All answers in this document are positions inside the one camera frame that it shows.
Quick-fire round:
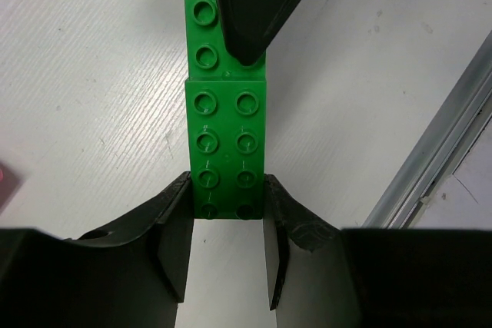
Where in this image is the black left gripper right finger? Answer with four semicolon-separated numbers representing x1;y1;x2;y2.
263;174;491;327

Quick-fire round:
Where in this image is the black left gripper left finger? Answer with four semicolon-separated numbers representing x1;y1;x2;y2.
1;172;194;327

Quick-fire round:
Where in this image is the long green lego brick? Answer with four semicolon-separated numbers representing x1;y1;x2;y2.
184;0;267;220

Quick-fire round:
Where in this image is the aluminium table frame rail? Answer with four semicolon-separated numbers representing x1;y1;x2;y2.
364;35;491;228

